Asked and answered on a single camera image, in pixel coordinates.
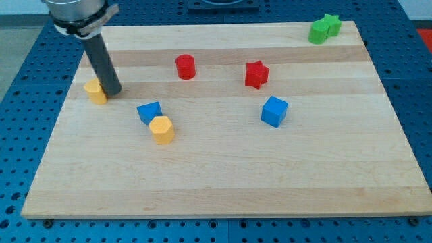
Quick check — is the red cylinder block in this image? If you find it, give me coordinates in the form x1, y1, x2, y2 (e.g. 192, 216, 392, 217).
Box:
175, 54, 196, 80

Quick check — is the yellow hexagon block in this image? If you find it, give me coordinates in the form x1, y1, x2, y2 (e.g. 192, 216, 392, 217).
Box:
148, 116, 175, 145

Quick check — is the light wooden board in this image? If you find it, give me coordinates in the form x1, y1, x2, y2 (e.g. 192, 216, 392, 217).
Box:
21, 21, 431, 219

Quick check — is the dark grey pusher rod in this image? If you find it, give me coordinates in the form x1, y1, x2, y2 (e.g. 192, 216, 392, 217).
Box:
82, 34, 122, 97

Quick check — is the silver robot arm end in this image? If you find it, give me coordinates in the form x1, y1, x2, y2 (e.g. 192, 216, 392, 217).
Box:
43, 0, 119, 40

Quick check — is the yellow star block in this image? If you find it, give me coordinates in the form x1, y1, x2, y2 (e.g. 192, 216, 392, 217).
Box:
84, 78, 107, 105

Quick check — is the green star block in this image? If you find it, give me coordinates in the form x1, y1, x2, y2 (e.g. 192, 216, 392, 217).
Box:
321, 13, 342, 38

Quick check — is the blue cube block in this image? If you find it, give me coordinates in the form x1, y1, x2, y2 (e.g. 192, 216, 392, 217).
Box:
261, 96, 289, 128

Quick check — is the red star block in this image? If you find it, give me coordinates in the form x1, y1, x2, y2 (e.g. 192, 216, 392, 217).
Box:
245, 61, 269, 90

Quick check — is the blue triangle block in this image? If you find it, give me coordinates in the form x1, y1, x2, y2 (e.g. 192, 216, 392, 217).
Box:
136, 102, 163, 125

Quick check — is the green cylinder block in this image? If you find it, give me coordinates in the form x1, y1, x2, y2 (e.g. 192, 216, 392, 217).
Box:
308, 20, 329, 45

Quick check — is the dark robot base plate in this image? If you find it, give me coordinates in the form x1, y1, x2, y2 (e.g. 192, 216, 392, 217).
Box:
186, 0, 261, 12

